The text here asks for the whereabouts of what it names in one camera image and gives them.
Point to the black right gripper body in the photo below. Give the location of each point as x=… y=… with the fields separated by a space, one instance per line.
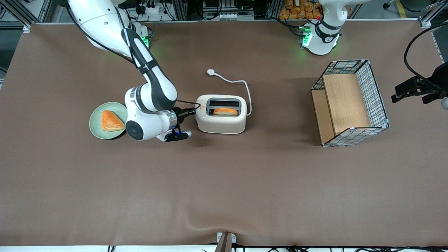
x=181 y=113

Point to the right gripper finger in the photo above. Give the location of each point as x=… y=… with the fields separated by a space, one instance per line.
x=189 y=114
x=189 y=110

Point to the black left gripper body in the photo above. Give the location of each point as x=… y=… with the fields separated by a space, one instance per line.
x=440 y=77

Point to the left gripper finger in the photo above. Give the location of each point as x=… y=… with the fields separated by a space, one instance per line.
x=434 y=97
x=411 y=85

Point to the white two-slot toaster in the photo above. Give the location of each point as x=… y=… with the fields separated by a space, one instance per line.
x=220 y=124

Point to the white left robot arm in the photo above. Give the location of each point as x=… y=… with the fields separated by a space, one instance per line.
x=320 y=42

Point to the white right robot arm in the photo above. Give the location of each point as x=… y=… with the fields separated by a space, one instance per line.
x=154 y=87

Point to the bread slice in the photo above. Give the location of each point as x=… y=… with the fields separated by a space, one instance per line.
x=225 y=112

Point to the triangular orange pastry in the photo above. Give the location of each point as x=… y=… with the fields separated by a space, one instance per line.
x=110 y=121

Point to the green round plate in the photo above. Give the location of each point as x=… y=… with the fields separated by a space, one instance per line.
x=96 y=124

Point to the white power strip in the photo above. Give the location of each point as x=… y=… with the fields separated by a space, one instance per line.
x=236 y=16
x=150 y=9

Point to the bag of bread rolls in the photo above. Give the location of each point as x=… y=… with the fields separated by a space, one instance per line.
x=297 y=9

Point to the aluminium frame profile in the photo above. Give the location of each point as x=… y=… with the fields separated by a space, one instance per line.
x=432 y=14
x=21 y=15

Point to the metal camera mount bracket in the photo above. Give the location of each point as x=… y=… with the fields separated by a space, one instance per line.
x=225 y=241

